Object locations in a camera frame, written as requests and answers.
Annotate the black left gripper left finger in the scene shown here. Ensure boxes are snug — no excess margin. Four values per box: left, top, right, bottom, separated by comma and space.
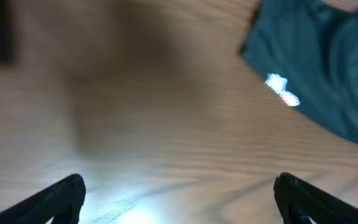
0, 174, 86, 224

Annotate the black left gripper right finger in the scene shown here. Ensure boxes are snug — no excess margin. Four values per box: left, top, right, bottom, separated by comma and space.
273, 172, 358, 224

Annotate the black orange-patterned t-shirt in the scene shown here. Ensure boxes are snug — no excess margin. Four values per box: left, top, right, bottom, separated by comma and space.
241, 0, 358, 144

